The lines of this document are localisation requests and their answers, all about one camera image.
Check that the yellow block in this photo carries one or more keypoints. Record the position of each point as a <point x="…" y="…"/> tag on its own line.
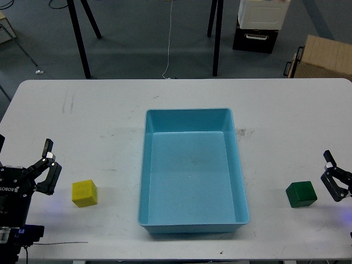
<point x="84" y="193"/>

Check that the white plastic crate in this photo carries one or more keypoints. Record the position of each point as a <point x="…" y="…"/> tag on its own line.
<point x="262" y="15"/>

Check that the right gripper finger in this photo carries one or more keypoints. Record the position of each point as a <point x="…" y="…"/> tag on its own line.
<point x="336" y="180"/>

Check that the black storage box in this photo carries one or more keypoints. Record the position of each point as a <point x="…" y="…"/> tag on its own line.
<point x="254" y="40"/>

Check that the wooden furniture at left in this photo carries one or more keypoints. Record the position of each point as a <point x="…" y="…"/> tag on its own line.
<point x="6" y="32"/>

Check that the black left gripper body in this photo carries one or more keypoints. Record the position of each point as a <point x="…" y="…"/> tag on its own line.
<point x="17" y="188"/>

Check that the blue plastic bin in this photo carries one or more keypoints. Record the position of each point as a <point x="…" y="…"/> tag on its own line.
<point x="191" y="175"/>

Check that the black tripod right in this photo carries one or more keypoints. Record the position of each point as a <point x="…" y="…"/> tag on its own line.
<point x="215" y="19"/>

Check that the cardboard box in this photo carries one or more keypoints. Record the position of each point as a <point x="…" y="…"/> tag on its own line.
<point x="323" y="58"/>

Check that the green block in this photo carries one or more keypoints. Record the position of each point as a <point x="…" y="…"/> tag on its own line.
<point x="301" y="194"/>

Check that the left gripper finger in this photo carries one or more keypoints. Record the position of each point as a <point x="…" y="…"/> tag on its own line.
<point x="48" y="161"/>

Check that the black metal rack handles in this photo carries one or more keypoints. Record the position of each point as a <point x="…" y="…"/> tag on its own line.
<point x="291" y="66"/>

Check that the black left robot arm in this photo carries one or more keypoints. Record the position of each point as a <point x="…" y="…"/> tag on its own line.
<point x="15" y="238"/>

